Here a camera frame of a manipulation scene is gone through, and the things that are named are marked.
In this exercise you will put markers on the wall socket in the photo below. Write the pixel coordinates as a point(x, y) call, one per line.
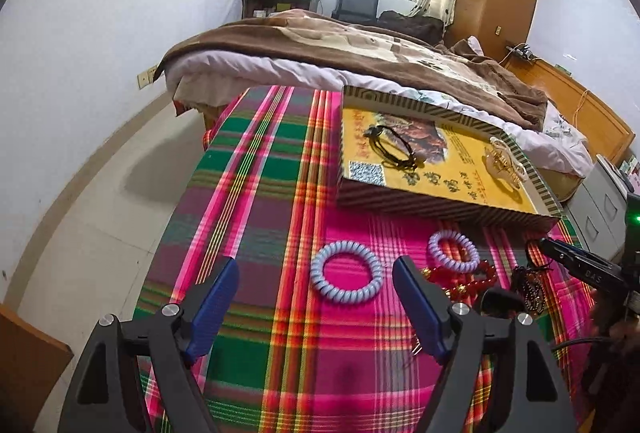
point(145, 78)

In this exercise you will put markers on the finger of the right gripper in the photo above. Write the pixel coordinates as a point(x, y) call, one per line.
point(580, 263)

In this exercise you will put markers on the dark brown cushion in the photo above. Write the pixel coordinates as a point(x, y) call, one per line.
point(425, 28)

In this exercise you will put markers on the colourful plaid tablecloth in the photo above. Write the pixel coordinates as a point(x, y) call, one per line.
point(315, 338)

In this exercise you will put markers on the white floral bed sheet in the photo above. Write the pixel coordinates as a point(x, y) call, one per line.
point(211, 79)

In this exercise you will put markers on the brown fleece blanket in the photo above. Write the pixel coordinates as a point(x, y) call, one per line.
point(312, 39)

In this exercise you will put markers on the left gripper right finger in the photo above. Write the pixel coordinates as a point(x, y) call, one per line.
point(527, 391)

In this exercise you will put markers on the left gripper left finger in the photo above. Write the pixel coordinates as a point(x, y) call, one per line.
point(105, 394)

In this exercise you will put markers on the wooden furniture corner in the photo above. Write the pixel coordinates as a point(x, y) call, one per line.
point(31, 362)

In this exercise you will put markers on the yellow striped box tray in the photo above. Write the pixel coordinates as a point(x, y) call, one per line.
point(407, 156)

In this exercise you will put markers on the wooden headboard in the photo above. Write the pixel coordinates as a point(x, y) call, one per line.
point(607, 134)

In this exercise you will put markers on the grey drawer cabinet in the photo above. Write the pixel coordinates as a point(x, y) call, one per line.
point(597, 211)

